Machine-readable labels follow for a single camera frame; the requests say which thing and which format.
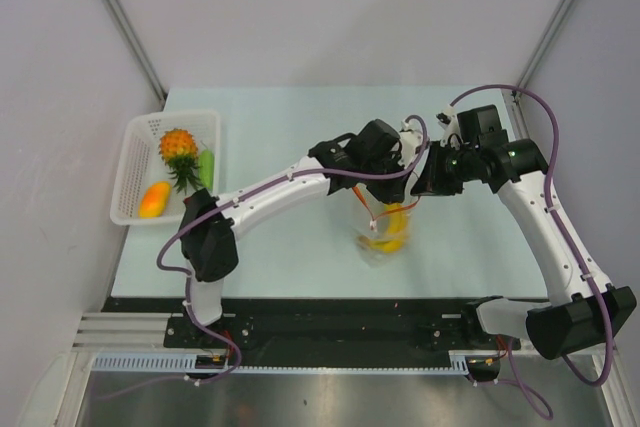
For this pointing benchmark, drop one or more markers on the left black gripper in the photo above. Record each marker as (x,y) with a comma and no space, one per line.
(394,192)

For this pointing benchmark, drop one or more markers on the orange fake pineapple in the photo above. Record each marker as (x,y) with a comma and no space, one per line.
(179,153)

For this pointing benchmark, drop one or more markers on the yellow fake banana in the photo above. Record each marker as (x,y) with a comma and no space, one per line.
(390,230)

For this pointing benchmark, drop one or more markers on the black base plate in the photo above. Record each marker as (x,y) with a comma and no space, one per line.
(332,333)

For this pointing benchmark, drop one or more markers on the aluminium frame post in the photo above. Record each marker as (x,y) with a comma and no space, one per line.
(548,37)
(132,41)

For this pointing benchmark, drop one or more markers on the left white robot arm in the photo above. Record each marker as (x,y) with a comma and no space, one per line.
(379,157)

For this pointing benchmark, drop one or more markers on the right aluminium frame post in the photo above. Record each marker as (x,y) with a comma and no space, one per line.
(548,37)

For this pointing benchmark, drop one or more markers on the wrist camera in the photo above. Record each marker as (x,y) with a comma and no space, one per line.
(479,127)
(412,137)

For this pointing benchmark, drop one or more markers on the left aluminium frame post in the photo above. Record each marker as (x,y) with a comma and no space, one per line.
(132,41)

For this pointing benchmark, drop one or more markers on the orange fake mango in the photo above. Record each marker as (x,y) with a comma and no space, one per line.
(154,200)

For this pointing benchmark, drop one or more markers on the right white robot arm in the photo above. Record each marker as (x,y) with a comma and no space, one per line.
(584,308)

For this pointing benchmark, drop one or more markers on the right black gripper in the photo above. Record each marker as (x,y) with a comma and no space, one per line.
(431,181)

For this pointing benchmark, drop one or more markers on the clear zip top bag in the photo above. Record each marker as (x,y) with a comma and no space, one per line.
(364,208)

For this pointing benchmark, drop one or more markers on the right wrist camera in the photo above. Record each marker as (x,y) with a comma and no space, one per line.
(479,127)

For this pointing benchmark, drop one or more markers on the white plastic basket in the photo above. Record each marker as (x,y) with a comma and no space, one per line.
(141,166)

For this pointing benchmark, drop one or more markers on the green fake pepper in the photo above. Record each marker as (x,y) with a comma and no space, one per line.
(206,167)

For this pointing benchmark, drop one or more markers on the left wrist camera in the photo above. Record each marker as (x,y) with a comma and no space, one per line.
(412,137)

